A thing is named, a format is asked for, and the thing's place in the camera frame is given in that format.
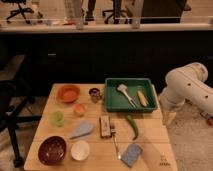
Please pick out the purple bowl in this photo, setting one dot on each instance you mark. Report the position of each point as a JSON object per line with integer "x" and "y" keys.
{"x": 52, "y": 150}

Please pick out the green plastic tray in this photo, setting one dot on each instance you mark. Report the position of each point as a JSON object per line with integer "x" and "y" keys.
{"x": 115, "y": 101}

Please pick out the small orange apple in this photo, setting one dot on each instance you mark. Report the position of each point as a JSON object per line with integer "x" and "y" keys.
{"x": 79, "y": 110}

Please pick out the dark metal cup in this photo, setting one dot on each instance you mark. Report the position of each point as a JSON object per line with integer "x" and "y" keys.
{"x": 95, "y": 94}

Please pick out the orange bowl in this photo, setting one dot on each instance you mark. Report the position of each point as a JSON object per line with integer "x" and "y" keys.
{"x": 68, "y": 93}

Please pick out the green chili pepper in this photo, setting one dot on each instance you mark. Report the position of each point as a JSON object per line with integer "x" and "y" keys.
{"x": 133, "y": 125}

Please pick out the brown rectangular block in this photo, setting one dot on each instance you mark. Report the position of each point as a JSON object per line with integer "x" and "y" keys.
{"x": 105, "y": 126}

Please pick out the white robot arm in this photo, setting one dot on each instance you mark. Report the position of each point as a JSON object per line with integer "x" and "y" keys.
{"x": 186, "y": 83}

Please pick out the green cup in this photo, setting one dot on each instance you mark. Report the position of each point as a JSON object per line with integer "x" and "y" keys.
{"x": 57, "y": 118}

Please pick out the silver fork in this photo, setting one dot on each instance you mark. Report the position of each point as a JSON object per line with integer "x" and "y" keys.
{"x": 113, "y": 133}

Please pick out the small white bowl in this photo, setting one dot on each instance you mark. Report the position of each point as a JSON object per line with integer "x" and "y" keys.
{"x": 80, "y": 150}

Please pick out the yellow corn cob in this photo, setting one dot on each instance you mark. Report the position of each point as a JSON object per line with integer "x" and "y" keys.
{"x": 142, "y": 98}

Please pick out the blue sponge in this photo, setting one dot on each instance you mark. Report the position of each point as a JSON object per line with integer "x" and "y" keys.
{"x": 130, "y": 156}

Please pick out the black office chair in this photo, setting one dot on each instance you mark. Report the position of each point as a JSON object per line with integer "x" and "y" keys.
{"x": 34, "y": 9}

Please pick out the black chair left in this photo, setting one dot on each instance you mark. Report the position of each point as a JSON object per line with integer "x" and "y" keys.
{"x": 9, "y": 118}

